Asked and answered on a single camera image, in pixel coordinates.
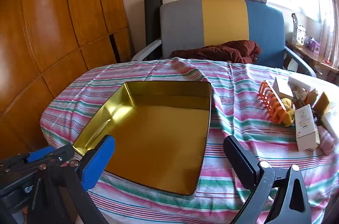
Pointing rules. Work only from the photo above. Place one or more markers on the black rolled mat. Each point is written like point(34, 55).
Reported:
point(151, 22)

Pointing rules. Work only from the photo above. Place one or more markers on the grey yellow blue armchair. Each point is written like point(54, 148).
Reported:
point(225, 20)

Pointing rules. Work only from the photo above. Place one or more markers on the white and orange packet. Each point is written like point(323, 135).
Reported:
point(300, 96)

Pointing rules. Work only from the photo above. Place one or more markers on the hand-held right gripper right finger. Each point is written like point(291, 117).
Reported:
point(239, 160)

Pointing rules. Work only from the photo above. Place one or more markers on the striped bed sheet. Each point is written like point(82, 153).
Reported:
point(238, 112)

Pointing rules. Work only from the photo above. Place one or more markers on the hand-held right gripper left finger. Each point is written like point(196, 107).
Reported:
point(96, 164)

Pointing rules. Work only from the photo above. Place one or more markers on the square white box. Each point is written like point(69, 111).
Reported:
point(282, 87)

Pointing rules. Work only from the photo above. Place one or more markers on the dark red cloth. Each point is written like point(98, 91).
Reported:
point(225, 52)

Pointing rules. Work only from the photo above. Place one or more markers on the wooden side table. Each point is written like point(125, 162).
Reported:
point(309, 57)

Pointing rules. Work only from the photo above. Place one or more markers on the tall white box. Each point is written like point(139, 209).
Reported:
point(307, 128)

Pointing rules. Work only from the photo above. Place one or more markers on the gold metal tin container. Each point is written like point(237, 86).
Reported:
point(159, 139)

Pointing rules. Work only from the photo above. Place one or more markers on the yellow sock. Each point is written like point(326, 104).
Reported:
point(289, 112)

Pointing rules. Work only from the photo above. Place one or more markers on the flat white box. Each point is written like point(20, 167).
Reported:
point(331, 123)

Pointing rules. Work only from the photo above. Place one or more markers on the white carton with open flap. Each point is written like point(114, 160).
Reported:
point(298, 33)

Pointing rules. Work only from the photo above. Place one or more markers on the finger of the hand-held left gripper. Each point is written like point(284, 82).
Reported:
point(39, 154)

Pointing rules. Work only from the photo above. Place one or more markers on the small purple box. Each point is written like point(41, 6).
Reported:
point(313, 44)

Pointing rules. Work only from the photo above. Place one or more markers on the white foam block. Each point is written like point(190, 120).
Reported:
point(302, 82)

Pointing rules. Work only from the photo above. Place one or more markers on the orange plastic rack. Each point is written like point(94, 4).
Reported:
point(271, 105)

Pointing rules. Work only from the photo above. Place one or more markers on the yellow sponge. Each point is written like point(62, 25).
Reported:
point(323, 102)

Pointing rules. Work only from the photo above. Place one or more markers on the wooden wardrobe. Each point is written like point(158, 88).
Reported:
point(53, 28)

